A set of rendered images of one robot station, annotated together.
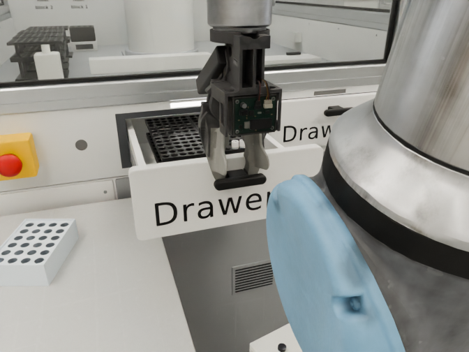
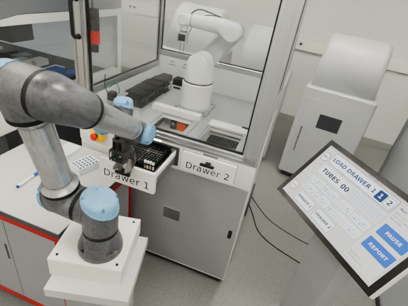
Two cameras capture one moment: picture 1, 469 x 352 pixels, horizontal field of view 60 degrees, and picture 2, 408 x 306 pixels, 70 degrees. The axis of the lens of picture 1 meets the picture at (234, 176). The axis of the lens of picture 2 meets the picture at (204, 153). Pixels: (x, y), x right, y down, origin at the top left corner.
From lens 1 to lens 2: 102 cm
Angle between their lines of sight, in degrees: 29
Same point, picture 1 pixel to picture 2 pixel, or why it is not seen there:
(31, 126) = not seen: hidden behind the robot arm
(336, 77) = (214, 152)
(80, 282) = (85, 179)
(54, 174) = (109, 143)
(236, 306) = (163, 221)
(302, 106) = (195, 157)
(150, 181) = (103, 161)
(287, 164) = (142, 175)
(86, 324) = not seen: hidden behind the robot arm
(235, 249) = (165, 198)
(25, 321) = not seen: hidden behind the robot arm
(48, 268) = (81, 171)
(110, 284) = (90, 183)
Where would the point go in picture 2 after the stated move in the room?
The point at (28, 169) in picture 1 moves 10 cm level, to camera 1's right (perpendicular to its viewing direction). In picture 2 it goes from (99, 139) to (111, 147)
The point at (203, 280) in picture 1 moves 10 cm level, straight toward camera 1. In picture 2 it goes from (152, 203) to (140, 212)
